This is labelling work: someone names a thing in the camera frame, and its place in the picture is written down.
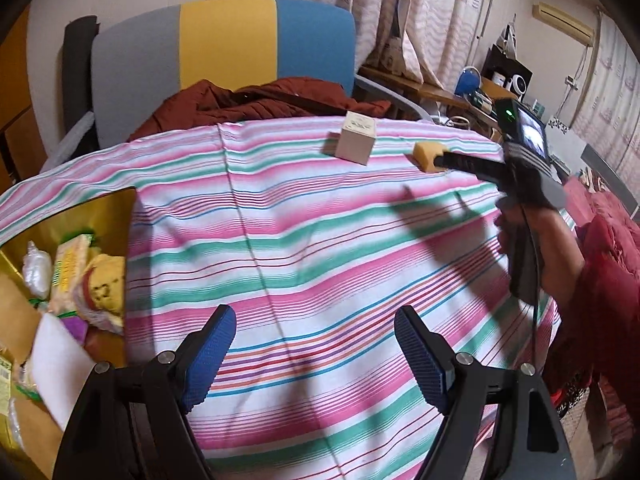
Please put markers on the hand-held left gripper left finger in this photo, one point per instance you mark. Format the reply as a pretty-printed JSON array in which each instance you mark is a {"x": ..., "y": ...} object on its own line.
[{"x": 207, "y": 355}]

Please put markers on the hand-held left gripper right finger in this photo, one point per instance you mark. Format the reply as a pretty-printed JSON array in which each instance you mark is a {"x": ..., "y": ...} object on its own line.
[{"x": 420, "y": 360}]

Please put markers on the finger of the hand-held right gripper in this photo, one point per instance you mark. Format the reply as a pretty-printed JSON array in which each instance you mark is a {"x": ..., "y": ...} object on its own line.
[{"x": 470, "y": 166}]

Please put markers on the yellow sponge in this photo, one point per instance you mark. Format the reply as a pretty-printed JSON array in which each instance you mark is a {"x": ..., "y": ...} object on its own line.
[{"x": 425, "y": 156}]

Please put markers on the yellow spotted cloth item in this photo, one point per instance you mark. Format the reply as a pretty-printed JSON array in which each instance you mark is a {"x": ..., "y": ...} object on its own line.
[{"x": 107, "y": 285}]

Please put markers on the purple snack packet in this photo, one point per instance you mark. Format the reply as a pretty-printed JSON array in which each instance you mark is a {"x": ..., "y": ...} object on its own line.
[{"x": 77, "y": 331}]

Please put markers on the white rectangular block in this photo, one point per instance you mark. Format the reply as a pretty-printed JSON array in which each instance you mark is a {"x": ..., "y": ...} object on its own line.
[{"x": 60, "y": 360}]

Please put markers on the yellow green snack packet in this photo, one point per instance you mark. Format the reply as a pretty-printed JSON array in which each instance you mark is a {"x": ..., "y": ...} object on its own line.
[{"x": 67, "y": 270}]

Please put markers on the gold tin box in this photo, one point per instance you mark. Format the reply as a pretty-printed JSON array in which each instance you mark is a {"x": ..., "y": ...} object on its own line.
[{"x": 85, "y": 215}]

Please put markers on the clear plastic bag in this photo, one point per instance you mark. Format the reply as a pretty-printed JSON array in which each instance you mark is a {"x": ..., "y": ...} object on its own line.
[{"x": 37, "y": 272}]

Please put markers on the green small box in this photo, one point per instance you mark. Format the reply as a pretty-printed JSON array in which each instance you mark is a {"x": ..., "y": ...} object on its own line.
[{"x": 4, "y": 380}]

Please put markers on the person's right forearm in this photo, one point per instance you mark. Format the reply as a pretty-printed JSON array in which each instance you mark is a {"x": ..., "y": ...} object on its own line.
[{"x": 610, "y": 310}]

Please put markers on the person's right hand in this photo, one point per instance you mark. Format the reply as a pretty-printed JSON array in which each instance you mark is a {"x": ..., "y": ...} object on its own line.
[{"x": 560, "y": 250}]

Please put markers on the blue round desk fan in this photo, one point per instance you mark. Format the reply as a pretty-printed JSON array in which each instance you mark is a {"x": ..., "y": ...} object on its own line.
[{"x": 467, "y": 82}]

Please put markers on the wooden side table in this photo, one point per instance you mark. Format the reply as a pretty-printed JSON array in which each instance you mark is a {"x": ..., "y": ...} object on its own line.
[{"x": 425, "y": 87}]

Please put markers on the black cabinet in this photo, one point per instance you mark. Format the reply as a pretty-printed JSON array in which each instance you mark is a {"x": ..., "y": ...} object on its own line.
[{"x": 500, "y": 67}]

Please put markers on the beige small box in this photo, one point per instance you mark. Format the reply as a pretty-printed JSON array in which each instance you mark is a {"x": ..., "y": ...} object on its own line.
[{"x": 356, "y": 142}]

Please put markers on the pink patterned curtain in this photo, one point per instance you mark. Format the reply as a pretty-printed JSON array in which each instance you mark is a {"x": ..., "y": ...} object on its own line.
[
  {"x": 425, "y": 0},
  {"x": 615, "y": 100}
]

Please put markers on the striped tablecloth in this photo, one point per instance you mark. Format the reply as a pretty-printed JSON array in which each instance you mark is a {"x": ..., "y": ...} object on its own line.
[{"x": 325, "y": 260}]

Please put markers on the dark patterned cloth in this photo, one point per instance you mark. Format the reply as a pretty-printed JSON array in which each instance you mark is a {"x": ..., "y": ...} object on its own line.
[{"x": 572, "y": 392}]

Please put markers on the beige air conditioner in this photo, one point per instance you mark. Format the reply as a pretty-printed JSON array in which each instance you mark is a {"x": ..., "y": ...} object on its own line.
[{"x": 562, "y": 22}]

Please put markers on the brown jacket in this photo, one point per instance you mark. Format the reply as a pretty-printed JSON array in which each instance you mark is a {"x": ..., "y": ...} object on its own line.
[{"x": 280, "y": 100}]

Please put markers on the grey yellow blue chair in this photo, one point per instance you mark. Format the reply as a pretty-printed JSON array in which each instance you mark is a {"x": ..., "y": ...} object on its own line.
[{"x": 140, "y": 70}]

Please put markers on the wooden wardrobe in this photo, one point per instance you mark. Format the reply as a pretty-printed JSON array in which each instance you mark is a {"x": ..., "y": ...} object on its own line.
[{"x": 20, "y": 110}]

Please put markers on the black rolled mat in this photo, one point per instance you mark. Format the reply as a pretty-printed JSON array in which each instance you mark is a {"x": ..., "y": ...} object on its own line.
[{"x": 77, "y": 70}]

